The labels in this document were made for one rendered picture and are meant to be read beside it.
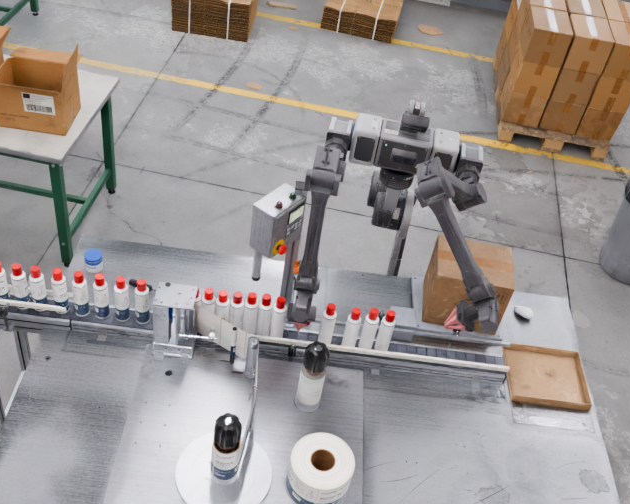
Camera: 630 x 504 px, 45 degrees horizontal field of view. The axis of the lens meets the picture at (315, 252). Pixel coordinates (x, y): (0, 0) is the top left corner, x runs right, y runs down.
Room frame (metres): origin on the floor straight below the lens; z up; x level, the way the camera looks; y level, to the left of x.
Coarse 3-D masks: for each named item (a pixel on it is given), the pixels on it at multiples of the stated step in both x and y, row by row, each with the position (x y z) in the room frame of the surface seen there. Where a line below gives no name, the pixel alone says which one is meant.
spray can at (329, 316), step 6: (330, 306) 1.90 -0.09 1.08; (324, 312) 1.90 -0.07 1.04; (330, 312) 1.89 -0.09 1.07; (324, 318) 1.89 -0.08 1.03; (330, 318) 1.88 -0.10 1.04; (324, 324) 1.88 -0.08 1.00; (330, 324) 1.88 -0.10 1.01; (324, 330) 1.88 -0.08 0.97; (330, 330) 1.88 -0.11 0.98; (318, 336) 1.90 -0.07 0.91; (324, 336) 1.88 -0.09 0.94; (330, 336) 1.89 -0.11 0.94; (324, 342) 1.88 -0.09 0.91; (330, 342) 1.90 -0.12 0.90
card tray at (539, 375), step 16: (512, 352) 2.06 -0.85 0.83; (528, 352) 2.08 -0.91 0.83; (544, 352) 2.09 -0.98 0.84; (560, 352) 2.09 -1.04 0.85; (576, 352) 2.10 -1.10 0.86; (512, 368) 1.98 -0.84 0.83; (528, 368) 2.00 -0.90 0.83; (544, 368) 2.01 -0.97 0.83; (560, 368) 2.02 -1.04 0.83; (576, 368) 2.04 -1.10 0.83; (512, 384) 1.90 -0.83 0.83; (528, 384) 1.92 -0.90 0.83; (544, 384) 1.93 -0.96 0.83; (560, 384) 1.94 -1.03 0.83; (576, 384) 1.96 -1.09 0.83; (512, 400) 1.82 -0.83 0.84; (528, 400) 1.83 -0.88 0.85; (544, 400) 1.83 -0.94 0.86; (560, 400) 1.84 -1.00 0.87; (576, 400) 1.88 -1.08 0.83
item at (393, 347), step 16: (80, 320) 1.81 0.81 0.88; (96, 320) 1.82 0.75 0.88; (112, 320) 1.83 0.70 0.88; (128, 320) 1.84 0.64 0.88; (288, 336) 1.90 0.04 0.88; (304, 336) 1.92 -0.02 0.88; (336, 336) 1.95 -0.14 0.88; (336, 352) 1.87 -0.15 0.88; (400, 352) 1.92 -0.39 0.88; (416, 352) 1.94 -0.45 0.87; (432, 352) 1.95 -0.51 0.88; (448, 352) 1.96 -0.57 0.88; (464, 352) 1.98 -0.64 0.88; (464, 368) 1.90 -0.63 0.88
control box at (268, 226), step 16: (272, 192) 2.00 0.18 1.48; (288, 192) 2.02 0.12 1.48; (256, 208) 1.92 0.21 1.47; (272, 208) 1.92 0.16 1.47; (288, 208) 1.94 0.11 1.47; (304, 208) 2.01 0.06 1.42; (256, 224) 1.92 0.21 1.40; (272, 224) 1.88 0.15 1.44; (256, 240) 1.91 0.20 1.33; (272, 240) 1.88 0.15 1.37; (288, 240) 1.95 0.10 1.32; (272, 256) 1.88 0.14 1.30
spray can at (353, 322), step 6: (354, 312) 1.89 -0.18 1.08; (360, 312) 1.90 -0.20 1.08; (348, 318) 1.90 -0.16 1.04; (354, 318) 1.89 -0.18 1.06; (360, 318) 1.91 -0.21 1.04; (348, 324) 1.89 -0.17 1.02; (354, 324) 1.88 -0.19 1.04; (348, 330) 1.88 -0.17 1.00; (354, 330) 1.88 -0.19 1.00; (348, 336) 1.88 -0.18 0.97; (354, 336) 1.88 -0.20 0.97; (342, 342) 1.90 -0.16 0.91; (348, 342) 1.88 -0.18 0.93; (354, 342) 1.89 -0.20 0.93
